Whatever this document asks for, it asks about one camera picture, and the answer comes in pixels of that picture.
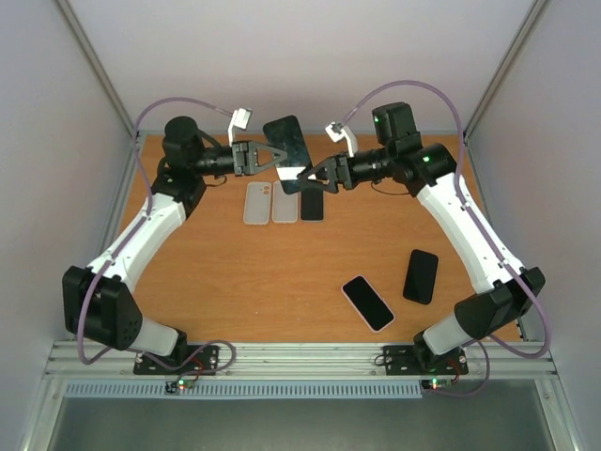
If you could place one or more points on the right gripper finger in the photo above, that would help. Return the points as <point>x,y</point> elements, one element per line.
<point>322,171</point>
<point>328,186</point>

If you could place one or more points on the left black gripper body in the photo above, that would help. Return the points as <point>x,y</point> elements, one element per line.
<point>240,157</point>

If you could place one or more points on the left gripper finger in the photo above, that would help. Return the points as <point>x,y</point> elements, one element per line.
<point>254,167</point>
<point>254,148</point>

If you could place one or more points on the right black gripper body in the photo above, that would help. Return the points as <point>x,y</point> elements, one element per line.
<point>344,170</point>

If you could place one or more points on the phone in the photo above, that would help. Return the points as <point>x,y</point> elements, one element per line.
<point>420,277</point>
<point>376,314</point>
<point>285,134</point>

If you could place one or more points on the white phone case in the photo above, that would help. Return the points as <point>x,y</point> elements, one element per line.
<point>285,207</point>
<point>257,204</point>

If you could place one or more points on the black smartphone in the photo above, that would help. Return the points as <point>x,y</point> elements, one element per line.
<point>312,205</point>

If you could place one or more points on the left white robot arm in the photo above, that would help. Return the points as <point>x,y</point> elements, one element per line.
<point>98,298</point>

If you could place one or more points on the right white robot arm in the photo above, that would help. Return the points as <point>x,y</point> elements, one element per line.
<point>504,289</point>

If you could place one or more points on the phone in black case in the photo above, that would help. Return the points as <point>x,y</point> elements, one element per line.
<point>420,277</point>

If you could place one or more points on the right circuit board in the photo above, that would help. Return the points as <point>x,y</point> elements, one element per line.
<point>436,383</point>

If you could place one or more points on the circuit board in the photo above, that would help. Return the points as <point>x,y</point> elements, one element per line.
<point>180,385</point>
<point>436,383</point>

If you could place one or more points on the left circuit board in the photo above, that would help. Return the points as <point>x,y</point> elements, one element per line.
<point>180,385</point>

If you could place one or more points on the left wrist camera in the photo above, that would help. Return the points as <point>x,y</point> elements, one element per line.
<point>238,121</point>

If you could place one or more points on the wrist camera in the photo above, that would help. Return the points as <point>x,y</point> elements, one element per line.
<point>238,121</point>
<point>338,133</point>

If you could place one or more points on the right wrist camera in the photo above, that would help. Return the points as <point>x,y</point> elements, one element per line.
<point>338,133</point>

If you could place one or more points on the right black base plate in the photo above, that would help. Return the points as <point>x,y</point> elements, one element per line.
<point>399,360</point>

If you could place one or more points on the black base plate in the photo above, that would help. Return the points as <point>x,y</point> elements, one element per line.
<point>205,361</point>
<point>399,360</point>

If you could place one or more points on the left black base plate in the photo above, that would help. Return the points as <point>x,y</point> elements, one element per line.
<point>205,361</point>

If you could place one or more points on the aluminium front rail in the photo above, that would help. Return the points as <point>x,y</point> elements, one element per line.
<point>292,361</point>

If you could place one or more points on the grey slotted cable duct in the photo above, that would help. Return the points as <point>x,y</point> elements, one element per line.
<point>246,390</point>

